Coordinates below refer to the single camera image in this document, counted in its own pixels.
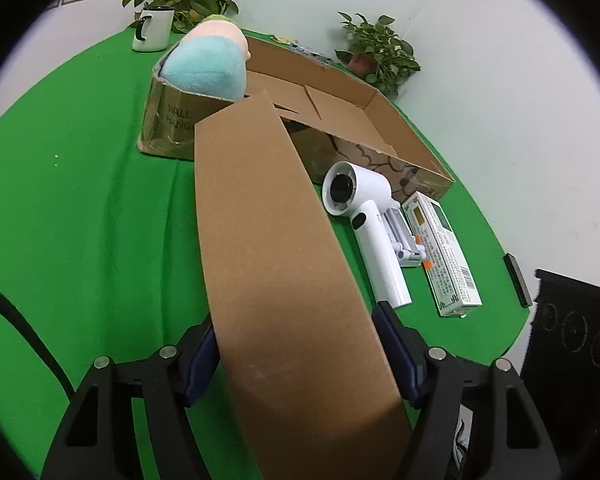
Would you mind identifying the white hair dryer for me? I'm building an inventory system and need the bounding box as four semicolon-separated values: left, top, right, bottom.
322;161;412;308

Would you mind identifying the small white clear device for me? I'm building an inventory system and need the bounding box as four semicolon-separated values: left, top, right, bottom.
382;200;428;268

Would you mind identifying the small black bar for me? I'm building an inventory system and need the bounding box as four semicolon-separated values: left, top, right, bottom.
503;253;533;308

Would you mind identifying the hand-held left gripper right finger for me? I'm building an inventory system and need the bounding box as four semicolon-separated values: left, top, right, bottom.
371;300;563;480

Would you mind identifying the blue and pink plush toy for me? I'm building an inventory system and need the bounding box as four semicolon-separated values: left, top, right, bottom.
160;15;253;101

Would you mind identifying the green tablecloth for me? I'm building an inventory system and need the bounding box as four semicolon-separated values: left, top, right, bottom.
0;27;531;480

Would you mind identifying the brown cardboard box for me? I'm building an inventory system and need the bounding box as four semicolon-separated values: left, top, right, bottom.
136;35;456;480

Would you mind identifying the black cable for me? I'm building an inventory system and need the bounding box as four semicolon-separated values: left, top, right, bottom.
0;276;76;401

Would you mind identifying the black cabinet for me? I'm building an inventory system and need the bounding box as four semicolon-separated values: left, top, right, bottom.
520;269;600;461

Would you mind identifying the small green potted plant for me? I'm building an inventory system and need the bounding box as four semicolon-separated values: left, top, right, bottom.
335;11;422;101

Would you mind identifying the white and green carton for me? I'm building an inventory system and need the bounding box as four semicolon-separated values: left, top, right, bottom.
401;191;483;318

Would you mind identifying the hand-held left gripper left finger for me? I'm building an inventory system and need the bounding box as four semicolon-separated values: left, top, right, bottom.
40;312;221;480

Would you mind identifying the white mug with black handle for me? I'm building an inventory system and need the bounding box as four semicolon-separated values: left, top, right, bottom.
131;6;175;52

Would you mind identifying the printed packet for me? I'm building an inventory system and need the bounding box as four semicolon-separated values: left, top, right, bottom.
275;36;336;63

